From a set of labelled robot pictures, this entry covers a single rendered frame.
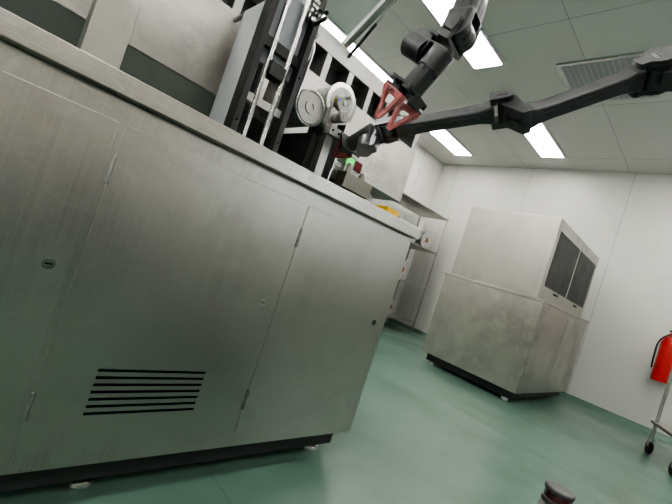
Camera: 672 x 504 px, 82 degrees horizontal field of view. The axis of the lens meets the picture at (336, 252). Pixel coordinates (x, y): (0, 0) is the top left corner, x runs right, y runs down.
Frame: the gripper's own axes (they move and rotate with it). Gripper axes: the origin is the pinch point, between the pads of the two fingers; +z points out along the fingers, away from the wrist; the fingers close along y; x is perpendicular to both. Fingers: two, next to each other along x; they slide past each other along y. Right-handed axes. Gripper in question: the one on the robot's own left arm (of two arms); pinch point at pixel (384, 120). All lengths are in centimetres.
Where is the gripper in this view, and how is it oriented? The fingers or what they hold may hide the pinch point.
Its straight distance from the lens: 98.3
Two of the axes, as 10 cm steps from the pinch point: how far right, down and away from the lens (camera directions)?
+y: -5.6, -2.0, -8.1
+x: 5.2, 6.8, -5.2
